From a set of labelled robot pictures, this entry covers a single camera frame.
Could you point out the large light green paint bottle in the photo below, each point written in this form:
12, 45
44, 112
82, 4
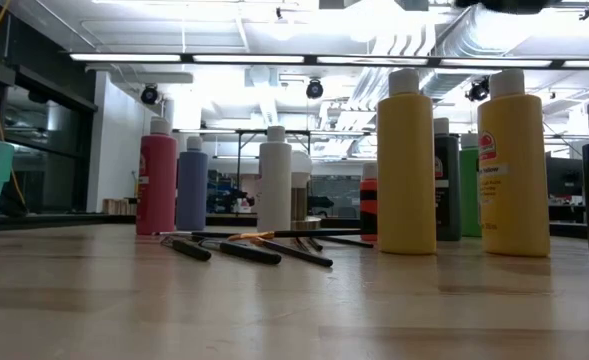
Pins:
470, 190

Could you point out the large dark green paint bottle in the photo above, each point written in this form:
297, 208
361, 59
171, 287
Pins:
446, 190

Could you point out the large yellow paint bottle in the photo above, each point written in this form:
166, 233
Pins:
514, 200
406, 175

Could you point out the small orange black-striped paint bottle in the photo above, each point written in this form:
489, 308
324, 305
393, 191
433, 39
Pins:
369, 200

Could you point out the large white paint bottle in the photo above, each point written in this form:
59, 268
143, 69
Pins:
274, 185

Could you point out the large blue paint bottle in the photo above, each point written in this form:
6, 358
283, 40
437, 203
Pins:
192, 190

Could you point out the large red paint bottle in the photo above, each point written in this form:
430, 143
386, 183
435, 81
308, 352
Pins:
156, 185

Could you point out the black ceiling spotlight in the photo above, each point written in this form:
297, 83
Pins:
149, 95
314, 89
478, 91

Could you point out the black computer monitor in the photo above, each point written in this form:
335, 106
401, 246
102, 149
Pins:
564, 175

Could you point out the long LED light bar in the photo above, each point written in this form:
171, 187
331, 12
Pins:
311, 58

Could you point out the black paintbrush silver ferrule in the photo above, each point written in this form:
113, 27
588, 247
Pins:
254, 254
191, 250
174, 233
315, 244

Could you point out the stack of wooden blocks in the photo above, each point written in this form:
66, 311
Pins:
119, 206

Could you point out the black background table frame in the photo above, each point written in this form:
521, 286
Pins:
324, 132

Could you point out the black aluminium table frame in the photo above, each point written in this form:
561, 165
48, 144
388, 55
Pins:
74, 220

